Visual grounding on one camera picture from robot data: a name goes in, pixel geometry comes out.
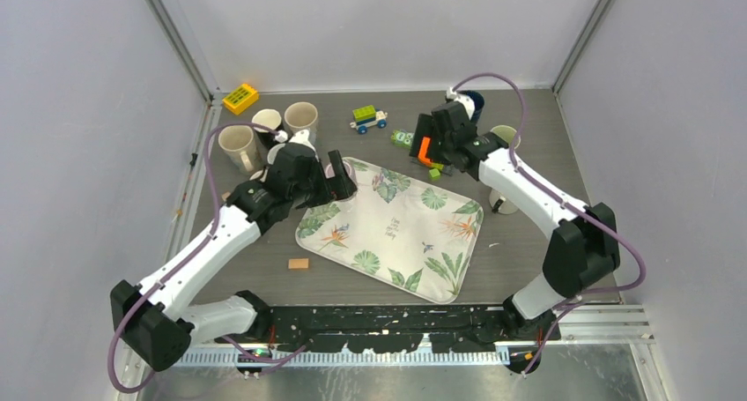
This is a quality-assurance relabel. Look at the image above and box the leaf patterned metal tray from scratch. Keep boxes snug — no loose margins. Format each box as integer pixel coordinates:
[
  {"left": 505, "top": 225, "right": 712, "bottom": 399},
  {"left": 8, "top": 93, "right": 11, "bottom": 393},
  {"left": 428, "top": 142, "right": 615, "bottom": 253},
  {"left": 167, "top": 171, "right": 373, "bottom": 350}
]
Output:
[{"left": 295, "top": 157, "right": 484, "bottom": 304}]

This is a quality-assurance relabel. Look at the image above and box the lilac mug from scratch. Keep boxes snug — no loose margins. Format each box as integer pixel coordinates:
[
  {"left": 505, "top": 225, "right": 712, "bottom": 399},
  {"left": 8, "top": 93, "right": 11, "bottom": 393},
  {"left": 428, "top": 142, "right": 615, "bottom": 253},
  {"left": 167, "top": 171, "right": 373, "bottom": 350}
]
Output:
[{"left": 325, "top": 160, "right": 358, "bottom": 201}]

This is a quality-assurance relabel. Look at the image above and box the toy brick car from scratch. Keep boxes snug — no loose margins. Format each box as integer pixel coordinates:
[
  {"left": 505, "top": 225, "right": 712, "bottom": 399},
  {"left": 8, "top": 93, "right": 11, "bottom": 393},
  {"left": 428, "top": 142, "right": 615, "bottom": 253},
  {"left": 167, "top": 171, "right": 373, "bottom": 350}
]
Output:
[{"left": 349, "top": 105, "right": 388, "bottom": 135}]

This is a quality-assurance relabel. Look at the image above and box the pink mug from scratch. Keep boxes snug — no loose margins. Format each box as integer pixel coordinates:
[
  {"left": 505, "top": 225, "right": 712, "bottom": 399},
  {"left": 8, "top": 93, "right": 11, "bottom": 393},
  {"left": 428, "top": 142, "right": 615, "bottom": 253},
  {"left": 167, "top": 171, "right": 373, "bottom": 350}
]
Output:
[{"left": 249, "top": 167, "right": 269, "bottom": 182}]

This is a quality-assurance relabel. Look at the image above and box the yellow toy block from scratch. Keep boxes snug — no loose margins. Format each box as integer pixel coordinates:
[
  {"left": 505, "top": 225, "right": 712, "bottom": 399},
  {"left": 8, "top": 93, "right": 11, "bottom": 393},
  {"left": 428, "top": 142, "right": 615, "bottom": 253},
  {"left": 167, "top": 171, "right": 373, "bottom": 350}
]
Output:
[{"left": 222, "top": 83, "right": 260, "bottom": 115}]

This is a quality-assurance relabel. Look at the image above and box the light blue mug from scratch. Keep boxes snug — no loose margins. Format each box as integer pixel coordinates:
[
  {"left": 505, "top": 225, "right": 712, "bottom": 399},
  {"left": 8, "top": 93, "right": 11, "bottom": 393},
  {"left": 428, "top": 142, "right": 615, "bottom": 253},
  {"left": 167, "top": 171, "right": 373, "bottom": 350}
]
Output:
[{"left": 267, "top": 143, "right": 286, "bottom": 165}]

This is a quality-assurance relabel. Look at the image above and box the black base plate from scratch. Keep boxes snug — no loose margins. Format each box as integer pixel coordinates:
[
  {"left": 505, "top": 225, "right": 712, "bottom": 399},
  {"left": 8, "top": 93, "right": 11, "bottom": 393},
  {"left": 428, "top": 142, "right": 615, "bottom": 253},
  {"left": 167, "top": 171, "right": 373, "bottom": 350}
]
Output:
[{"left": 214, "top": 304, "right": 563, "bottom": 355}]

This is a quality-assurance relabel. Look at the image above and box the orange arch brick assembly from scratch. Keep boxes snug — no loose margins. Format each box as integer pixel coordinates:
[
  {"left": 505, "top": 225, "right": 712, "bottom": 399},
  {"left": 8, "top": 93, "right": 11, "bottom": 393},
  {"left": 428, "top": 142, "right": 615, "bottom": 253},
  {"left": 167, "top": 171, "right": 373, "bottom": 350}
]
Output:
[{"left": 410, "top": 136, "right": 455, "bottom": 176}]

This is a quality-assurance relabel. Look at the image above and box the black mug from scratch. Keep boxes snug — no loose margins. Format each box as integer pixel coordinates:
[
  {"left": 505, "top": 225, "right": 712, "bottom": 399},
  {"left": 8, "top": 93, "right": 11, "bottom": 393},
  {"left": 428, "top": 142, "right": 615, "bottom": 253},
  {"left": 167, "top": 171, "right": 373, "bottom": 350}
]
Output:
[{"left": 251, "top": 108, "right": 285, "bottom": 150}]

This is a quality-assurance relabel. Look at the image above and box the white mug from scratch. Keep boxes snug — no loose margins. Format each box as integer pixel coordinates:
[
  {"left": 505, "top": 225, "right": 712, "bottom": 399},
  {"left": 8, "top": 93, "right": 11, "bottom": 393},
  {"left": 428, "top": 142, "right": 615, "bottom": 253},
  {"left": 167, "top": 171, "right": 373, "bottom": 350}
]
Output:
[{"left": 489, "top": 189, "right": 519, "bottom": 215}]

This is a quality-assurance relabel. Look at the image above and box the small green cube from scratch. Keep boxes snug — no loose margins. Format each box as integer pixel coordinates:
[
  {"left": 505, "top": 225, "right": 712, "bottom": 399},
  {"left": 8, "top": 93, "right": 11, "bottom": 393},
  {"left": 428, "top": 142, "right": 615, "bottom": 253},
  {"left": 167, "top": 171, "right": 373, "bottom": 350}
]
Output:
[{"left": 428, "top": 168, "right": 441, "bottom": 181}]

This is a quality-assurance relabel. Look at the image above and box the dark blue mug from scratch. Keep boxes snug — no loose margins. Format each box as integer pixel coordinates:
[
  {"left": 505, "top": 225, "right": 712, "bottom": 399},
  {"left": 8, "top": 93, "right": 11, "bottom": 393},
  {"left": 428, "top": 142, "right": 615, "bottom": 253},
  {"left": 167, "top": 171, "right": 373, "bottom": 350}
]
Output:
[{"left": 463, "top": 90, "right": 485, "bottom": 124}]

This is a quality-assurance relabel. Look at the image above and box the green owl brick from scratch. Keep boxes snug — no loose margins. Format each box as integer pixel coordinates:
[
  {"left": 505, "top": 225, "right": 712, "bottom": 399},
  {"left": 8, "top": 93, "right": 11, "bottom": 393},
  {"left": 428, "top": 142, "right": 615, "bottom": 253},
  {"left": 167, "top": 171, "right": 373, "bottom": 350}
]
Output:
[{"left": 390, "top": 130, "right": 414, "bottom": 148}]

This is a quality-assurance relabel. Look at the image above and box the tall beige mug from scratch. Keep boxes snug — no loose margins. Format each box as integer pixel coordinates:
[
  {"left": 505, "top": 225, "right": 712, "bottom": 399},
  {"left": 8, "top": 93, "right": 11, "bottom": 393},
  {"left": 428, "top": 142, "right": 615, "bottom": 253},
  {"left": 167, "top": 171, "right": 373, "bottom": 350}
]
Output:
[{"left": 218, "top": 125, "right": 263, "bottom": 175}]

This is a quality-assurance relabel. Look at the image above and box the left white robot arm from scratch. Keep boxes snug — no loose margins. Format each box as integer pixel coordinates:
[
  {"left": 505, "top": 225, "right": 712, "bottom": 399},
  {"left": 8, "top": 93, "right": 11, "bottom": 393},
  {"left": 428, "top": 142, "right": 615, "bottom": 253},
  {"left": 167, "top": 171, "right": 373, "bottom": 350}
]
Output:
[{"left": 110, "top": 143, "right": 357, "bottom": 372}]

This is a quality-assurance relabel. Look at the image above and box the light green mug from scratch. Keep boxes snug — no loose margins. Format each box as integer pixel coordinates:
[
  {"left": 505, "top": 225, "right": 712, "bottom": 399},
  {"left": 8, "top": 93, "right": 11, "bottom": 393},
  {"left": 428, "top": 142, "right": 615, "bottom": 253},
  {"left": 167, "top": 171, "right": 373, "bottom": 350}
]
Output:
[{"left": 491, "top": 125, "right": 521, "bottom": 150}]

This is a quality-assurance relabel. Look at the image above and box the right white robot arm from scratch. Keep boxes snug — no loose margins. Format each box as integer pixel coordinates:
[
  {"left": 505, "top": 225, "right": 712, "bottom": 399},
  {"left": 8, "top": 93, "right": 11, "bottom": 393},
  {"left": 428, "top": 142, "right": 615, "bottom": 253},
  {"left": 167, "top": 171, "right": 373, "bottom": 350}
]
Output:
[{"left": 410, "top": 101, "right": 620, "bottom": 340}]

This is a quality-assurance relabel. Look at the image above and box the sea pattern beige mug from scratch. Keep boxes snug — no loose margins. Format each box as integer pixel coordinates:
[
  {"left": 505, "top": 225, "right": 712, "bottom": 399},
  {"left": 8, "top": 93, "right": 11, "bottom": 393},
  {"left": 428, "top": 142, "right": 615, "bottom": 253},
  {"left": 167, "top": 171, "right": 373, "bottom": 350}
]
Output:
[{"left": 284, "top": 101, "right": 319, "bottom": 145}]

